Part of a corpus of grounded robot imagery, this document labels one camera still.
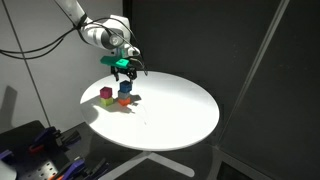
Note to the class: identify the purple clamp with orange handle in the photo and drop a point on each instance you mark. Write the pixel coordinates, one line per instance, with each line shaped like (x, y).
(69, 170)

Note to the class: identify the purple clamp with red handle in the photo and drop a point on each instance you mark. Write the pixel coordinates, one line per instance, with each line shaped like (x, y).
(46, 139)

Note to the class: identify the lime green block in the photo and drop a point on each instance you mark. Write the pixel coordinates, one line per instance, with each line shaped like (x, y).
(106, 102)

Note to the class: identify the white round table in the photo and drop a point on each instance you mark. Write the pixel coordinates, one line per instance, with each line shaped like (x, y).
(166, 112)

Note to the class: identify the blue block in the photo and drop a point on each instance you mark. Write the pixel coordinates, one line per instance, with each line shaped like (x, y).
(125, 86)

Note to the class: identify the grey block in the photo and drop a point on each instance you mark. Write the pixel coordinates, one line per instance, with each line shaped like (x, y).
(122, 95)

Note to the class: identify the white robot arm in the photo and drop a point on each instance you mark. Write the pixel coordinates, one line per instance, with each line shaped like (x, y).
(113, 35)

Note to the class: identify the white table base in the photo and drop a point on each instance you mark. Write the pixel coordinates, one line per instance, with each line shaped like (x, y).
(148, 158)

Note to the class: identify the magenta block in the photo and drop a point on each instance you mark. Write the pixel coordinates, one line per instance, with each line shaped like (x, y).
(106, 92)

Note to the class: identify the orange block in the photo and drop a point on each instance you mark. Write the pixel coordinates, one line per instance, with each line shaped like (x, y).
(124, 102)

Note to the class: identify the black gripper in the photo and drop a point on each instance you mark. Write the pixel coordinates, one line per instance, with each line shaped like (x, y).
(130, 72)

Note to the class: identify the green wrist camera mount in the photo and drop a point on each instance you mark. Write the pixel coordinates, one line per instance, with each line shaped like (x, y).
(115, 62)

